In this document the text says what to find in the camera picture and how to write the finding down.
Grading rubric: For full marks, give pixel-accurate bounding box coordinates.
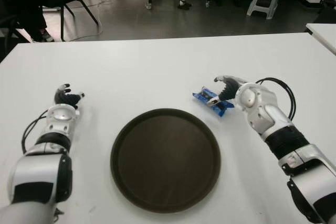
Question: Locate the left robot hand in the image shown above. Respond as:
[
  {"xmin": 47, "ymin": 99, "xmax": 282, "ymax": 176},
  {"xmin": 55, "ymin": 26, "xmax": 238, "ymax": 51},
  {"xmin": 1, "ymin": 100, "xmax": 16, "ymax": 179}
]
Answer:
[{"xmin": 54, "ymin": 83, "xmax": 85, "ymax": 111}]

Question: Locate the blue Oreo cookie package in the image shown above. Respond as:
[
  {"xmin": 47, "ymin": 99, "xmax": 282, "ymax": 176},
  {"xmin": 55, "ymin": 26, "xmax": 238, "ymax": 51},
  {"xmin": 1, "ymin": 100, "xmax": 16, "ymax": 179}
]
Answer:
[{"xmin": 192, "ymin": 86, "xmax": 235, "ymax": 118}]

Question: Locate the round dark brown tray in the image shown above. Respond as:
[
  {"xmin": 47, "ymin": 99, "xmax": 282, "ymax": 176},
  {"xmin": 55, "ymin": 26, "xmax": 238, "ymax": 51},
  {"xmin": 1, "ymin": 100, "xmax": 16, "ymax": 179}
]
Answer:
[{"xmin": 110, "ymin": 108, "xmax": 222, "ymax": 212}]

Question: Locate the seated person in black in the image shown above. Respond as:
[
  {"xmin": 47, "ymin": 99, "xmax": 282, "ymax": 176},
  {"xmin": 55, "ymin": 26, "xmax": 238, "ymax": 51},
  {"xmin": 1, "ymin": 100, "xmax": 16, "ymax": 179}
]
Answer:
[{"xmin": 0, "ymin": 0, "xmax": 55, "ymax": 43}]

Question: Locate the white floor cable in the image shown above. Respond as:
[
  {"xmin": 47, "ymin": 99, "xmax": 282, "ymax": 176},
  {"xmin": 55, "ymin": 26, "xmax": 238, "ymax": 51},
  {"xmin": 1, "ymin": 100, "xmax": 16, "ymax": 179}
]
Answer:
[{"xmin": 64, "ymin": 0, "xmax": 142, "ymax": 42}]

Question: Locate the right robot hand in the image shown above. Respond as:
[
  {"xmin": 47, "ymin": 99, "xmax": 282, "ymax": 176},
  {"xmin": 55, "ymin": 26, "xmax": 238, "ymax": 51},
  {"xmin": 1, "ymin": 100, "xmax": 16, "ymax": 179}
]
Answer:
[{"xmin": 207, "ymin": 75, "xmax": 247, "ymax": 108}]

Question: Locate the black office chair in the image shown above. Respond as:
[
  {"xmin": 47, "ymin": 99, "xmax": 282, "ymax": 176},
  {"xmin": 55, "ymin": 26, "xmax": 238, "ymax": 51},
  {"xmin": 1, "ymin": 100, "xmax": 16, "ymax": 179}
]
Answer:
[{"xmin": 312, "ymin": 0, "xmax": 336, "ymax": 24}]

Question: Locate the black forearm cable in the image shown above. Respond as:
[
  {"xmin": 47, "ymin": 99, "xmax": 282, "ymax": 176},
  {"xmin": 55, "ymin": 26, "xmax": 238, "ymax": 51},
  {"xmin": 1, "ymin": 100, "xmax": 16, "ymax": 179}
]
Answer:
[
  {"xmin": 21, "ymin": 110, "xmax": 49, "ymax": 154},
  {"xmin": 256, "ymin": 77, "xmax": 297, "ymax": 120}
]

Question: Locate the black right forearm cable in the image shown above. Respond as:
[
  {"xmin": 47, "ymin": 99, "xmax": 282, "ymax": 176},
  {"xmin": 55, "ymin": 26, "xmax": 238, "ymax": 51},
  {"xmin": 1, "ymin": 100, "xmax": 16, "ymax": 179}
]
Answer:
[{"xmin": 256, "ymin": 77, "xmax": 297, "ymax": 120}]

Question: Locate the black left forearm cable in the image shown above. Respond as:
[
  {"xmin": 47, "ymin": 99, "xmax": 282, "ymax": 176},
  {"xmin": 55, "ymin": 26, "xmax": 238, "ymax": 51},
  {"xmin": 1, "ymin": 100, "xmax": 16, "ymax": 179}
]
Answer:
[{"xmin": 21, "ymin": 110, "xmax": 49, "ymax": 154}]

